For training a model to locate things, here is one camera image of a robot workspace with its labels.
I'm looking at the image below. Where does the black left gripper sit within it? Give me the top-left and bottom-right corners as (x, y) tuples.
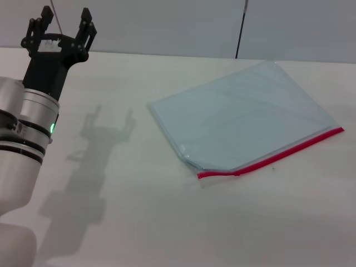
(20, 6), (98, 103)

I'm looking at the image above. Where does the clear document bag red zip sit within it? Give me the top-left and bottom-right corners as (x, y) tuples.
(146, 60), (345, 190)

